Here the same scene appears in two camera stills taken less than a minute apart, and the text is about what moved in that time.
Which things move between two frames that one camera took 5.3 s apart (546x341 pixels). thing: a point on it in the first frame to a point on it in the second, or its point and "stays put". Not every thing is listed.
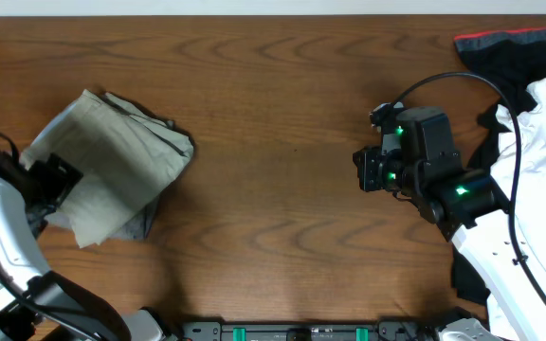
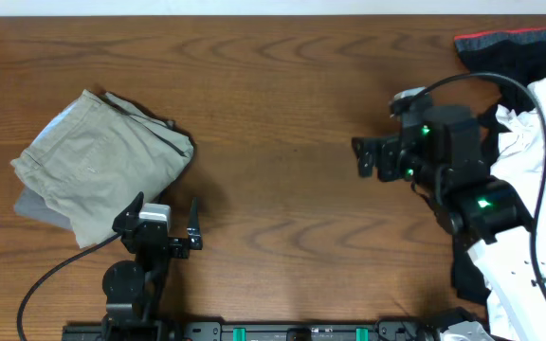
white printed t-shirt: [544, 224] stays put
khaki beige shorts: [123, 155] stays put
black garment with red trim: [511, 62] stays put
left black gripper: [57, 184] to [121, 225]
